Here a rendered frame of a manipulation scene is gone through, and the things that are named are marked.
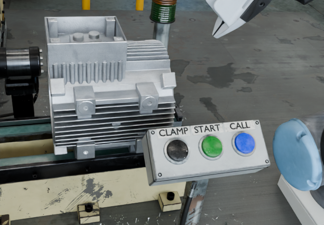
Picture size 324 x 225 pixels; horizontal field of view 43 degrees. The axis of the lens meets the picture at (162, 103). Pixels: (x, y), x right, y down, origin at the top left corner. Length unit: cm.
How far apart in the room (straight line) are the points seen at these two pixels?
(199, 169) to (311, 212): 36
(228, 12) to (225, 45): 87
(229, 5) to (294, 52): 95
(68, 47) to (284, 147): 38
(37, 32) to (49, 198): 80
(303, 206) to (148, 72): 41
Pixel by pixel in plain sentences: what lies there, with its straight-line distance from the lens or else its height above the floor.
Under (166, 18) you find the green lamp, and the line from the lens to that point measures 101.
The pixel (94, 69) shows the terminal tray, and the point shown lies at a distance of 65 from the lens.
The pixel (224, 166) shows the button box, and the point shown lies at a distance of 58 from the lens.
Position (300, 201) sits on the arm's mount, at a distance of 88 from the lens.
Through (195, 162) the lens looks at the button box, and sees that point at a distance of 56.
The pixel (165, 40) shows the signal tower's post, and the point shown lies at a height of 98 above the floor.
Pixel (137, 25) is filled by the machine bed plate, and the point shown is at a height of 80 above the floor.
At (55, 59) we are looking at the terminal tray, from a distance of 64.
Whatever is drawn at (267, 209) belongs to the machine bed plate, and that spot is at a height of 80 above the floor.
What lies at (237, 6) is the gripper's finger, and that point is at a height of 121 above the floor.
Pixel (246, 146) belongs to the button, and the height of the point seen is 107.
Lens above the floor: 143
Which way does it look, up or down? 34 degrees down
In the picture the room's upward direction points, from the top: 7 degrees clockwise
